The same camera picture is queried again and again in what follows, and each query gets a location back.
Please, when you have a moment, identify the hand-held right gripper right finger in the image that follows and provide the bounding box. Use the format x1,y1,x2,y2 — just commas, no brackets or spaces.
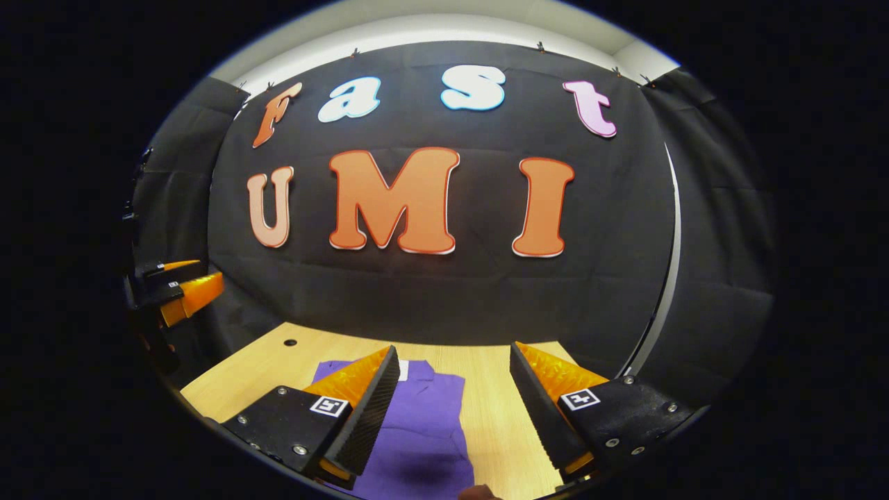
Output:
510,341,711,485

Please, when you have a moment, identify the purple shirt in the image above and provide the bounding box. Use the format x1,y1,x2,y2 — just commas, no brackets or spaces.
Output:
311,359,476,500

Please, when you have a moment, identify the black backdrop cloth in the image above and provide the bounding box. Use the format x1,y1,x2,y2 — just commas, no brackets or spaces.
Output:
125,40,775,403

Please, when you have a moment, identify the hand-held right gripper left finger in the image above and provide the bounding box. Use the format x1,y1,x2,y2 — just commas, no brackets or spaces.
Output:
221,346,401,490

